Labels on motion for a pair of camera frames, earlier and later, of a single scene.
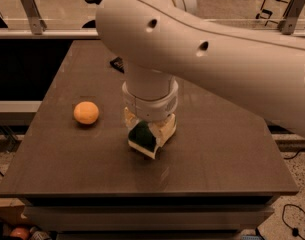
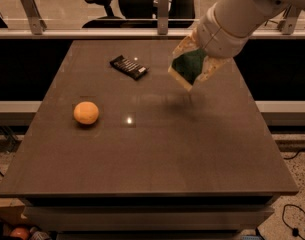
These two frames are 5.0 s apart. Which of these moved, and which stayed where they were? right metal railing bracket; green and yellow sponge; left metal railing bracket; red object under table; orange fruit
Moved: green and yellow sponge
Stayed: red object under table; orange fruit; right metal railing bracket; left metal railing bracket
